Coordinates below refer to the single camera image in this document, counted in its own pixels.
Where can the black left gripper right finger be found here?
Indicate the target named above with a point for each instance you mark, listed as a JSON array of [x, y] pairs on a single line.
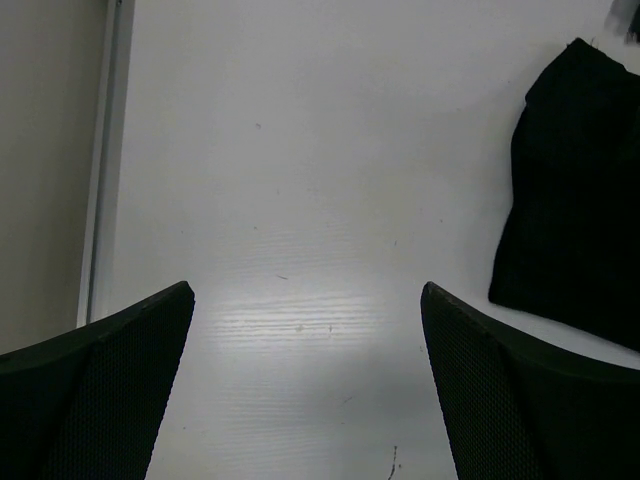
[[517, 407]]

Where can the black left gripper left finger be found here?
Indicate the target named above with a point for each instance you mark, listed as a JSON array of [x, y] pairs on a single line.
[[88, 404]]

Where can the black pleated skirt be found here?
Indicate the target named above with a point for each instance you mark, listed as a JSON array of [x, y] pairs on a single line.
[[569, 250]]

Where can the aluminium table edge rail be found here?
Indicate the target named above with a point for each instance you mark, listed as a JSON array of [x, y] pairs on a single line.
[[100, 226]]

